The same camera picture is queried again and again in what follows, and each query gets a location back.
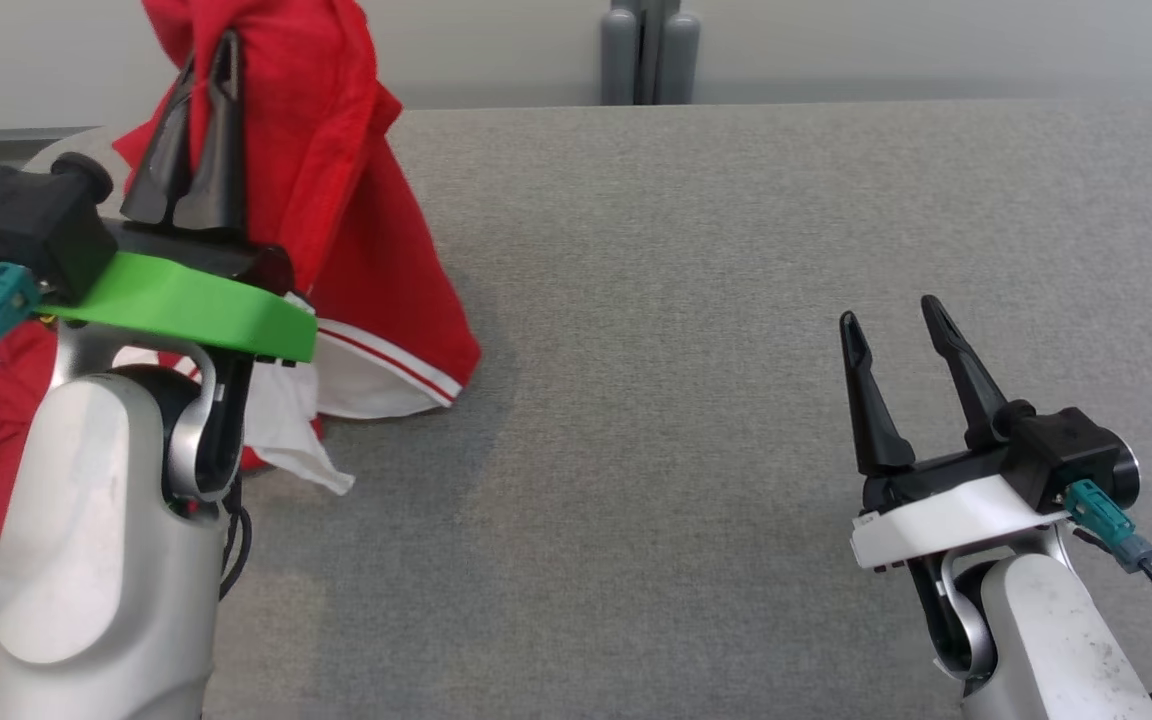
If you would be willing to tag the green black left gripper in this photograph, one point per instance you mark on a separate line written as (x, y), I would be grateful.
(196, 305)

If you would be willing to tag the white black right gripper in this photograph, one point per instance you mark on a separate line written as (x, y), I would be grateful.
(946, 520)

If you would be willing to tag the red white basketball jersey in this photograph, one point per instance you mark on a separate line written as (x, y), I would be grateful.
(356, 200)

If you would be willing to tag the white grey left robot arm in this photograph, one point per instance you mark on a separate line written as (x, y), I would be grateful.
(86, 550)

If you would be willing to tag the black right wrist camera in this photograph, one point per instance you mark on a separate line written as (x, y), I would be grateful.
(1066, 445)

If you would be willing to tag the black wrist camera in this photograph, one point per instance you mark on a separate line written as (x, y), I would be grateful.
(26, 220)
(1066, 445)

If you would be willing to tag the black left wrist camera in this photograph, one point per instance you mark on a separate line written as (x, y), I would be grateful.
(26, 220)

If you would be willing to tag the grey double partition post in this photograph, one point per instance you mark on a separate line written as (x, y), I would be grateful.
(621, 60)

